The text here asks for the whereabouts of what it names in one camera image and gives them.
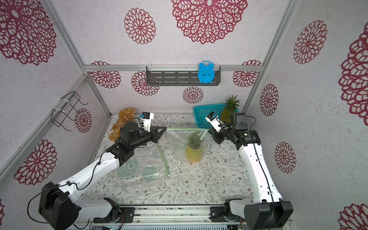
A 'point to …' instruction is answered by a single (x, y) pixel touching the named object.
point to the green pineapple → (230, 107)
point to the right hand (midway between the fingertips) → (212, 127)
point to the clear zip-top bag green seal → (148, 165)
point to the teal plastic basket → (201, 112)
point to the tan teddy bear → (125, 115)
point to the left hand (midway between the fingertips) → (165, 128)
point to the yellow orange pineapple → (195, 150)
